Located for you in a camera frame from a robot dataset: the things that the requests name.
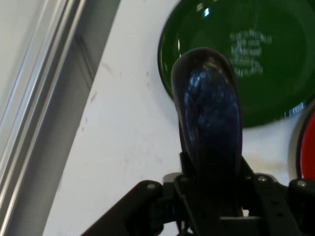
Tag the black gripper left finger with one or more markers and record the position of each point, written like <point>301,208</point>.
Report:
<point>137,204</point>

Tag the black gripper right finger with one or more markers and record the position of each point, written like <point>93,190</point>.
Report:
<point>283,209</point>

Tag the dark purple toy eggplant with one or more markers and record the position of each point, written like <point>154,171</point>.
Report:
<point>209,110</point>

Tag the red plate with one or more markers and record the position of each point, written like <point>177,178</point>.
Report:
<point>310,147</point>

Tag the green plate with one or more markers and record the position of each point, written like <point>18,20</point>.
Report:
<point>270,73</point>

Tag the aluminium wall rail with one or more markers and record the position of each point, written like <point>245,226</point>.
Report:
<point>37,98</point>

